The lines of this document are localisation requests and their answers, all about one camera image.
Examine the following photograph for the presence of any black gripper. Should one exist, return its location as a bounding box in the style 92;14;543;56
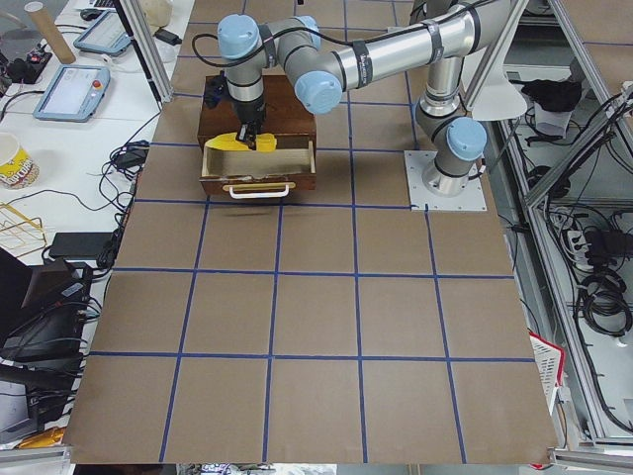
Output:
232;96;266;148

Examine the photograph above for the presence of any yellow toy corn cob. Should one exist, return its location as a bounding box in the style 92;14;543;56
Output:
205;133;278;152

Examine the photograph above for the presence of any dark wooden drawer cabinet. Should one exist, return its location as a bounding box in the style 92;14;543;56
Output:
197;74;317;147

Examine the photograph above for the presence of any wooden drawer white handle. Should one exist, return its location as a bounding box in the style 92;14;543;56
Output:
198;139;317;200

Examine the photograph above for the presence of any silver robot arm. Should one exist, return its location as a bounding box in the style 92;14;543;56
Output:
204;1;512;179

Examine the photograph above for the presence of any black power adapter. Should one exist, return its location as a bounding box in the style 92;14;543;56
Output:
154;28;182;46

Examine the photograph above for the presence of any beige baseball cap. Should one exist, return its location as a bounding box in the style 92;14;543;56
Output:
140;0;173;28

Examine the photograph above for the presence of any blue teach pendant tablet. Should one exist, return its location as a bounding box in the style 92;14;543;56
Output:
33;65;111;123

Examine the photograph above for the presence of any yellow popcorn bucket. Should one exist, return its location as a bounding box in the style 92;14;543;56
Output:
0;133;40;189

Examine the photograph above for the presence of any cardboard tube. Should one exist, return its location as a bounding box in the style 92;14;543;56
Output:
24;1;76;64

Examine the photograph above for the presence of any white red plastic basket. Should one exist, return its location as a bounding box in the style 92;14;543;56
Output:
529;332;565;415

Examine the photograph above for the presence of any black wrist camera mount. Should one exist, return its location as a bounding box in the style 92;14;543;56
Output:
203;72;226;109

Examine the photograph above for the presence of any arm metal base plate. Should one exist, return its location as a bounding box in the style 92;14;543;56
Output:
405;150;488;213

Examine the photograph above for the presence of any gold wire rack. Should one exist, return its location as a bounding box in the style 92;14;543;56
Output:
1;203;47;257

